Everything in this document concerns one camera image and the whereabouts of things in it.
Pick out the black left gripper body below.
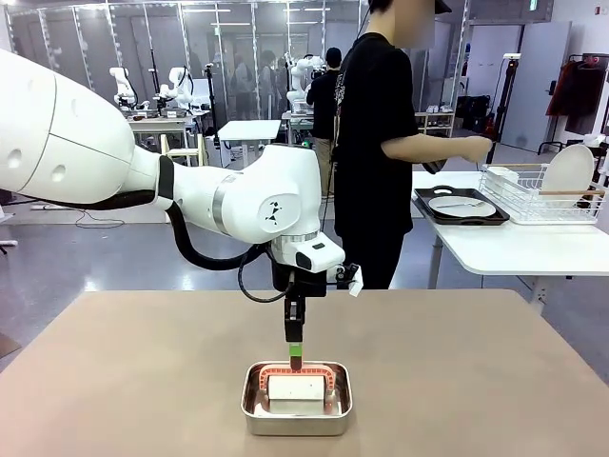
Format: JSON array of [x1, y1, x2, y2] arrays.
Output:
[[271, 261, 329, 300]]

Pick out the pink handled lint roller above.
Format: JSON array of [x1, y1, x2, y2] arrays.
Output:
[[258, 361, 337, 414]]

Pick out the dark plastic serving tray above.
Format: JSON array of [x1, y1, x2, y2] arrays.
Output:
[[412, 185, 511, 227]]

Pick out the person's right forearm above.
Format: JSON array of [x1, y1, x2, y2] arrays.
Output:
[[383, 134, 470, 166]]

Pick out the person's right hand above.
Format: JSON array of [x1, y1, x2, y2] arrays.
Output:
[[463, 134, 495, 164]]

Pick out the rectangular stainless steel container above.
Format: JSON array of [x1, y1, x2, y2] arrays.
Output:
[[240, 360, 354, 437]]

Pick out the white round dinner plate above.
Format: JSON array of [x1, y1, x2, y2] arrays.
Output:
[[427, 194, 499, 219]]

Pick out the white background desk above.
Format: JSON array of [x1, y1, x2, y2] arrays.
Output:
[[216, 118, 282, 166]]

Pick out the bystander in black clothes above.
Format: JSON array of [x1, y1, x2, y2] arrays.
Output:
[[305, 46, 344, 199]]

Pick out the person in black t-shirt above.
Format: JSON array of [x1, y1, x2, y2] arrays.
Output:
[[331, 0, 453, 290]]

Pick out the light wooden stool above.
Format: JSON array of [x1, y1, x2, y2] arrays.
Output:
[[159, 132, 208, 168]]

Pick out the low white shoe shelf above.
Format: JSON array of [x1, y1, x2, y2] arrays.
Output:
[[416, 104, 458, 134]]

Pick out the bystander behind glass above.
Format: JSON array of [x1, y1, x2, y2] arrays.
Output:
[[259, 50, 283, 120], [230, 54, 254, 120]]

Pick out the white side table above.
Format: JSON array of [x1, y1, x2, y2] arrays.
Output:
[[411, 169, 609, 291]]

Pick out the wooden topped background table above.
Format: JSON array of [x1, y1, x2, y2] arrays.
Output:
[[126, 113, 191, 153]]

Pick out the white rectangular cutlery holder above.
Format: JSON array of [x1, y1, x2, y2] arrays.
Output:
[[485, 165, 521, 191]]

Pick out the black bags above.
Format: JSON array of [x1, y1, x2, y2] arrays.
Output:
[[456, 94, 491, 132]]

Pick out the black light stand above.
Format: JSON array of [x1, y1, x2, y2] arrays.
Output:
[[489, 51, 522, 158]]

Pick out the black clothes rack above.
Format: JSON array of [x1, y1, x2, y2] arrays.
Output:
[[540, 51, 609, 156]]

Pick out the white plate standing upright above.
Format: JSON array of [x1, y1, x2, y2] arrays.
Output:
[[541, 144, 596, 206]]

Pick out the white door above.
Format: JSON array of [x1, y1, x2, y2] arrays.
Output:
[[501, 21, 572, 153]]

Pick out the red hanging garment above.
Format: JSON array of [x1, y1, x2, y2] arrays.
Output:
[[545, 59, 580, 118]]

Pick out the dark hanging garment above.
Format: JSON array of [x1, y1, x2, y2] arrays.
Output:
[[565, 59, 608, 135]]

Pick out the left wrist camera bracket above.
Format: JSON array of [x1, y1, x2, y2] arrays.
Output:
[[332, 263, 365, 299]]

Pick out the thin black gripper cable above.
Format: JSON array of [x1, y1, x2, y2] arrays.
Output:
[[237, 247, 292, 305]]

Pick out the thick black arm hose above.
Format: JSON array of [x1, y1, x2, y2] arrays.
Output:
[[164, 197, 272, 272]]

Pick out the black floor cable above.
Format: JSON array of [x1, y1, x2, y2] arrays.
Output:
[[28, 202, 126, 229]]

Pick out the white wire dish rack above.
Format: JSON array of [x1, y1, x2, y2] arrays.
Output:
[[478, 163, 608, 226]]

